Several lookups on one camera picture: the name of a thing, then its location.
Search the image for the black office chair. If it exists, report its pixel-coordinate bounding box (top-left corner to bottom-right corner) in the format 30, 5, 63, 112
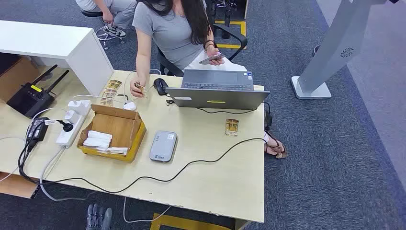
157, 23, 248, 78

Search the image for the gold patterned ID card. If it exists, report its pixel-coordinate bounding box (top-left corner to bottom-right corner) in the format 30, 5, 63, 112
134, 82, 148, 98

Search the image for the black laptop power cable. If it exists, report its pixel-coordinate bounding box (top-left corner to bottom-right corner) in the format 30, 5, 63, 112
166, 99, 273, 115

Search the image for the brown cardboard carton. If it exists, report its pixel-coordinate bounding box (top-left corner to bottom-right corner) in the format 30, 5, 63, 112
0, 57, 42, 102

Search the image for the black power adapter brick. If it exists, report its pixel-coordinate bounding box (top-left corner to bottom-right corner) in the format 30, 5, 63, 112
26, 117, 50, 142

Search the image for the white hanging cable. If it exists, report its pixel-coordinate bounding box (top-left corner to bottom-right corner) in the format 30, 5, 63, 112
123, 196, 172, 223

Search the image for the black power plug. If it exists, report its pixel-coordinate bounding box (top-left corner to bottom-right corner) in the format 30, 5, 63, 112
56, 120, 74, 133

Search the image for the grey power strip cord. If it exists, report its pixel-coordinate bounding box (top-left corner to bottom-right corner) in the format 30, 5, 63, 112
39, 146, 96, 202

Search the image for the black equipment stand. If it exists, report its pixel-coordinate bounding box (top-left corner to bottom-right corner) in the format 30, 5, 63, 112
207, 0, 249, 40

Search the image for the open cardboard box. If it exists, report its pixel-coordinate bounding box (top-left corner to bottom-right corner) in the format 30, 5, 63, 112
77, 104, 147, 164

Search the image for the smartphone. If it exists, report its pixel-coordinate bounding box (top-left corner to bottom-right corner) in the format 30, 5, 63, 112
199, 54, 226, 65

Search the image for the white power strip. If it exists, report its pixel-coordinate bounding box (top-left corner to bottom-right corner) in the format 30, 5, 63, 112
56, 99, 92, 149

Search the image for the person's right hand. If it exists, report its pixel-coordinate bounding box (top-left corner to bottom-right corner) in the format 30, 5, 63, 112
130, 79, 148, 98

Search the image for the long black cable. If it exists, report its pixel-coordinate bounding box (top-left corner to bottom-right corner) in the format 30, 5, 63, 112
18, 136, 269, 194

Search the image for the white looped cable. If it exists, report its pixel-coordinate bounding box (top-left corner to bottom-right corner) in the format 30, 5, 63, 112
0, 108, 67, 183

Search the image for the person's left hand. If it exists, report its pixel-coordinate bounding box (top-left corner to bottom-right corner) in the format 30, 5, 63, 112
205, 46, 225, 66

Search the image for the brown wooden shelf board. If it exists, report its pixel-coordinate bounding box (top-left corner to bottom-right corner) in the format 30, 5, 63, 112
0, 172, 40, 199

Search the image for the seated person at laptop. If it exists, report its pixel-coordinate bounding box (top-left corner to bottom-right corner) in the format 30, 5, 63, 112
129, 0, 288, 160

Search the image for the black computer mouse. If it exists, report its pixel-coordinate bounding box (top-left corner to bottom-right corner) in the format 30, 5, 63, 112
153, 78, 169, 96

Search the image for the grey laptop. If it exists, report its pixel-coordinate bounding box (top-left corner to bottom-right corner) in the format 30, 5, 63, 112
165, 69, 271, 111

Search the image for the grey card reader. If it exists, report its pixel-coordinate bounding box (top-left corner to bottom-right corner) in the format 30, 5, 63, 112
149, 130, 178, 163

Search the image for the black stool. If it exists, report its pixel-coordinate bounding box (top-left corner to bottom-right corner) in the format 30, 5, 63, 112
80, 9, 126, 50

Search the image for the gold patterned room key card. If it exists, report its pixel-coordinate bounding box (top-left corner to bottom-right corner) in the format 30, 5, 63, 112
225, 118, 239, 137

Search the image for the white charger plug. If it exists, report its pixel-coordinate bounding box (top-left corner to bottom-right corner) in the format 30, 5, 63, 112
68, 100, 91, 115

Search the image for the person on stool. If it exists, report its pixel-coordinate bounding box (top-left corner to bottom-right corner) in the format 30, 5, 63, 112
75, 0, 137, 39

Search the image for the yellow floor tape line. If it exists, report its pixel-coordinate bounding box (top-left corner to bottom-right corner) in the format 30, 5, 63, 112
150, 213, 232, 230

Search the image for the black router with antennas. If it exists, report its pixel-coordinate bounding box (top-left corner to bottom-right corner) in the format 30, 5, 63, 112
7, 65, 70, 119

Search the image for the flat white packet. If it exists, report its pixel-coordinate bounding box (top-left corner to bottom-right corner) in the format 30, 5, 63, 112
97, 147, 130, 156

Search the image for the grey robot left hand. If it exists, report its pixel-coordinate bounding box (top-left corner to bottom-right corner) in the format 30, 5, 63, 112
86, 204, 112, 230

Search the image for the grey kiosk stand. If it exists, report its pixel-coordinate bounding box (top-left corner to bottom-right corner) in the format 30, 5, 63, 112
291, 0, 400, 100

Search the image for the brown sandal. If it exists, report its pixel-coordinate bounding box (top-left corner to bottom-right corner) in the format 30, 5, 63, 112
265, 131, 288, 160

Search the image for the thin white cable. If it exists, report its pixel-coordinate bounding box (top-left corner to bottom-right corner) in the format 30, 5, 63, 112
122, 69, 162, 104

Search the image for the white plug adapter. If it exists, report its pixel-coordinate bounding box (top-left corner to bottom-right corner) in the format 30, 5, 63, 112
65, 110, 80, 125

